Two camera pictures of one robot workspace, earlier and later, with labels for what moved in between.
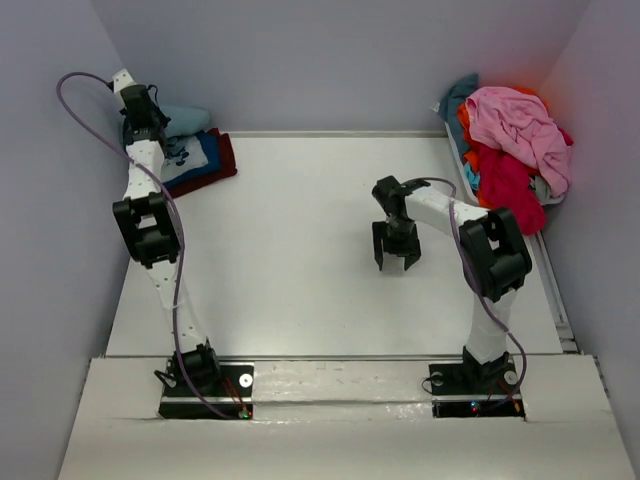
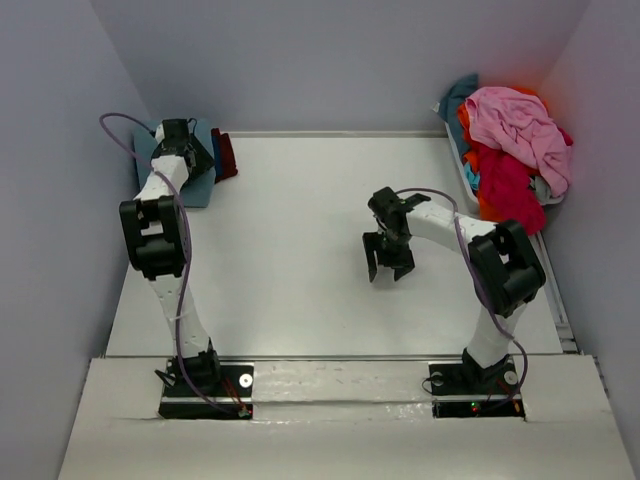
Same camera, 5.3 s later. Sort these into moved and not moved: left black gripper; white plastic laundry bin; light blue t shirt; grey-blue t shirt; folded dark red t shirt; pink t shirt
Moved: grey-blue t shirt; left black gripper
Not moved: white plastic laundry bin; light blue t shirt; folded dark red t shirt; pink t shirt
